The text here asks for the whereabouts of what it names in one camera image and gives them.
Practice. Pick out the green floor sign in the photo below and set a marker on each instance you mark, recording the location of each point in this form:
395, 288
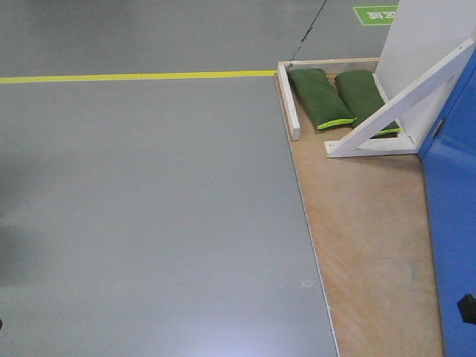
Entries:
376, 15

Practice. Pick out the white triangular brace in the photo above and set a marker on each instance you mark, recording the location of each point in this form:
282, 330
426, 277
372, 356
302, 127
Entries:
358, 142

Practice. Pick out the right green sandbag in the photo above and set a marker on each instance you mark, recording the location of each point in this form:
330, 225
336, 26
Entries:
360, 94

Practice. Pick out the plywood base platform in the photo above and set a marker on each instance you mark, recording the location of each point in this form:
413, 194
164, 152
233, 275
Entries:
369, 226

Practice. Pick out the yellow floor tape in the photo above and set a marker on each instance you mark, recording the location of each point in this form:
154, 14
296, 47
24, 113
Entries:
137, 76

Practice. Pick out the metal door latch plate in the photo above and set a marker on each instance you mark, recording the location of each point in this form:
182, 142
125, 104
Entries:
438, 127

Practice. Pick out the left green sandbag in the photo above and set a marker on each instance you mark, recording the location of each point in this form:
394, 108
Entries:
319, 99

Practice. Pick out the white border beam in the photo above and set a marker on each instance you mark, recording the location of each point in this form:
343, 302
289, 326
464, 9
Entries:
288, 102

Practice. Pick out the black robot part right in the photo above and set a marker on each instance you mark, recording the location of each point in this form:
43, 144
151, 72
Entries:
467, 308

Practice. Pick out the white wall panel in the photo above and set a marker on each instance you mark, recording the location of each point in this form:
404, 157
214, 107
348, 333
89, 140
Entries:
422, 33

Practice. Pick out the blue door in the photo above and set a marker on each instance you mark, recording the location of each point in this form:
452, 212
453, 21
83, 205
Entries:
449, 172

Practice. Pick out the green sandbag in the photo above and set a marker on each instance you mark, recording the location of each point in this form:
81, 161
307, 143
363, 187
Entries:
360, 94
319, 99

